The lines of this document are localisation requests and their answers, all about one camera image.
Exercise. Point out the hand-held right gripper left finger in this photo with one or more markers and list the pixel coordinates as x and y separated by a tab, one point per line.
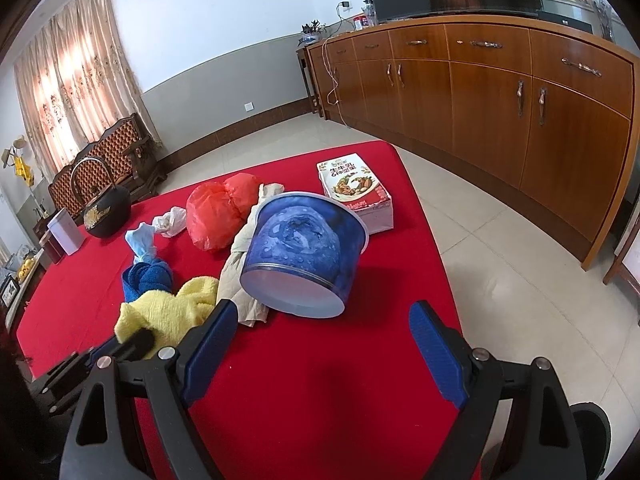
210	350

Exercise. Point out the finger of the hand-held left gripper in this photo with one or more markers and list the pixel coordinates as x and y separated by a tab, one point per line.
62	377
137	340

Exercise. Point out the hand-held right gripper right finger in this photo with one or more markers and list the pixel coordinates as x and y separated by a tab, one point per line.
435	355

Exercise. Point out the yellow cloth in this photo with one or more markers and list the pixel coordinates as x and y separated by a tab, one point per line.
165	312

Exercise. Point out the white plastic bag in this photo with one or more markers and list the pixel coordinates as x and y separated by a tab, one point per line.
170	222

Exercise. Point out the red plastic bag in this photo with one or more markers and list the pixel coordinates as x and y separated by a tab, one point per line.
215	215

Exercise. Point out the large blue paper bucket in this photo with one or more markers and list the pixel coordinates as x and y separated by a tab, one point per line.
300	240

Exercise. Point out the black plastic bucket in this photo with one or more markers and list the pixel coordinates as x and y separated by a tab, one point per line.
592	435

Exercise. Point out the person's dark clothing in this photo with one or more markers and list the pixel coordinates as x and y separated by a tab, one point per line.
20	410

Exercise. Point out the dark blue towel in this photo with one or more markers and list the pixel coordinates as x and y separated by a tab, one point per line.
150	280

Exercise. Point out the beige cloth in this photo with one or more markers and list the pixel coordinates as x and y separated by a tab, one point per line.
232	282

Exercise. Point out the light blue cloth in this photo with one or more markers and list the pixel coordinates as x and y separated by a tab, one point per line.
141	242

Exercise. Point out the table with red cloth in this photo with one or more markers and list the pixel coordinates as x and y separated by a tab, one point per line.
325	385

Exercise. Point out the yellow fruits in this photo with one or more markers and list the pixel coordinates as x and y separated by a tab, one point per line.
26	267

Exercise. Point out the black iron teapot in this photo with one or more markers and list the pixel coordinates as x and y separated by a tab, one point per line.
105	217

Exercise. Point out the white small box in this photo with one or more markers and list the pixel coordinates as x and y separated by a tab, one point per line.
65	232

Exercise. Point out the printed drink box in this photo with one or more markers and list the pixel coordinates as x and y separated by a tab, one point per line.
355	190

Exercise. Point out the carved wooden bench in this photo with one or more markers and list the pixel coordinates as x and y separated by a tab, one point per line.
115	145

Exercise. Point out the yellow artificial flowers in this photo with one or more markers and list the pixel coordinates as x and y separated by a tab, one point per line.
20	167

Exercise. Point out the carved wooden stand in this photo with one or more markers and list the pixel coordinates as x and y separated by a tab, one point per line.
625	265

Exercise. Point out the wooden sideboard cabinet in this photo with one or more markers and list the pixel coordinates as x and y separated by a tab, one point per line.
500	110

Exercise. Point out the beige patterned curtain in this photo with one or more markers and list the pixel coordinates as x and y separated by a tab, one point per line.
80	75

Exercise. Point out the dark wooden side table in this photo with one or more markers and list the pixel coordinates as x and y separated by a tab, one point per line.
306	80

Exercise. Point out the small potted plant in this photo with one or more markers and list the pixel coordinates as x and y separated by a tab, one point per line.
311	34

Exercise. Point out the glass vase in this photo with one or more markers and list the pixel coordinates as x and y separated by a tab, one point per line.
604	17

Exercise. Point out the picture frame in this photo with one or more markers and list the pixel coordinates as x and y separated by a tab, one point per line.
9	292

